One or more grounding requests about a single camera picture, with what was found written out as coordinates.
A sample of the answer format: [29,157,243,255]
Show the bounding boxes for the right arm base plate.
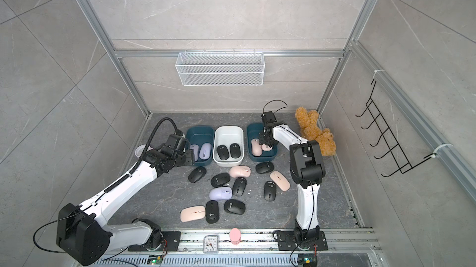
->
[272,230,328,251]

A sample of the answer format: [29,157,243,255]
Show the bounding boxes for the right green circuit board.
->
[297,256,318,267]

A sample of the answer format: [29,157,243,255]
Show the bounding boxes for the left teal storage box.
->
[186,126,214,167]

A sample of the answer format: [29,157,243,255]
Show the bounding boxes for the purple round alarm clock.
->
[135,144,146,158]

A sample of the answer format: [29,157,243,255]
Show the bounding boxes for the left green circuit board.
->
[147,255,164,265]

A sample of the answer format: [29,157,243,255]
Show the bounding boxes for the brown teddy bear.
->
[295,107,337,157]

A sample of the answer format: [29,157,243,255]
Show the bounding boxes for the teal storage box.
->
[186,126,214,167]
[247,123,278,162]

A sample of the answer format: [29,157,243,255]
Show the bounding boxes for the pink mouse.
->
[180,206,206,222]
[261,144,273,152]
[251,139,263,157]
[270,171,291,191]
[229,165,251,178]

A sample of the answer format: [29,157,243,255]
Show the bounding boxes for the black wire hook rack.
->
[355,79,437,178]

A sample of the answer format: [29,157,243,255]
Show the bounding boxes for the white wire mesh basket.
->
[176,51,265,86]

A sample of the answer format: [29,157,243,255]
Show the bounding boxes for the purple mouse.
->
[190,144,200,162]
[209,186,233,201]
[198,142,212,160]

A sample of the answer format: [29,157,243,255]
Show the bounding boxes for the white storage box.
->
[213,126,244,167]

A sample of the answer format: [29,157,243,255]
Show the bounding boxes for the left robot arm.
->
[55,118,194,266]

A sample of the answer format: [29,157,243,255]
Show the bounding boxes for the green circuit board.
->
[297,256,318,267]
[147,255,164,265]

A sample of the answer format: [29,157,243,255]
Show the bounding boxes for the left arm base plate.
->
[128,231,182,252]

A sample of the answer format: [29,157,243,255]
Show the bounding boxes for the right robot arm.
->
[259,110,326,248]

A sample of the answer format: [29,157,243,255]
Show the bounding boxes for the right teal storage box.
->
[247,123,278,162]

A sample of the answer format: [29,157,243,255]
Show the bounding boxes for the pink cylinder cup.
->
[229,228,241,245]

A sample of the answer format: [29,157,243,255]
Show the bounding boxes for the white square desk clock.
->
[203,235,219,254]

